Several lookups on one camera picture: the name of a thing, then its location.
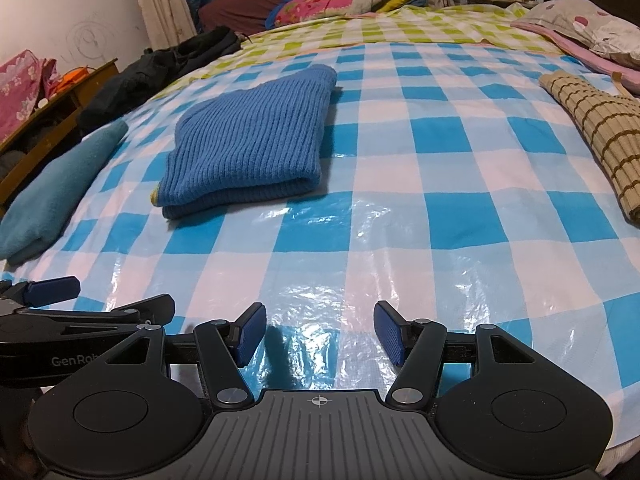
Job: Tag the green checkered sheet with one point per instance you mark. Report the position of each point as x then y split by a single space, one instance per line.
400 27

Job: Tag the teal folded garment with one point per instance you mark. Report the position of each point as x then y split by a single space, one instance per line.
50 195

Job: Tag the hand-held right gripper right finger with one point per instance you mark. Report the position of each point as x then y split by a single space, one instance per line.
390 332

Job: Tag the pink pillow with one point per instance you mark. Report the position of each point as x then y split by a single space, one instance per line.
595 57

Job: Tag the black jacket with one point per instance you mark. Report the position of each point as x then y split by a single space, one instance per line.
150 67

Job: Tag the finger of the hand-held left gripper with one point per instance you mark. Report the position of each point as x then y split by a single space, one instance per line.
155 307
50 290

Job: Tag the beige striped folded garment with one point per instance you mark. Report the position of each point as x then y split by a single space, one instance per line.
605 130

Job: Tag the pink floral quilt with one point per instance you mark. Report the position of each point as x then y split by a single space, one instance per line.
310 7

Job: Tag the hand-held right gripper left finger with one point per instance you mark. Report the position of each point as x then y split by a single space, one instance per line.
252 330

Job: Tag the blue striped knit sweater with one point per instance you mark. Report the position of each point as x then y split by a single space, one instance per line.
250 145

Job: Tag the wooden desk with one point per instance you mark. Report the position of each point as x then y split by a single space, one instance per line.
55 115

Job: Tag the white dotted pillow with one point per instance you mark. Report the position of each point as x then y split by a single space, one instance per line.
575 20

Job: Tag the orange cloth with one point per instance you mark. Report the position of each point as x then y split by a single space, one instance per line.
72 77

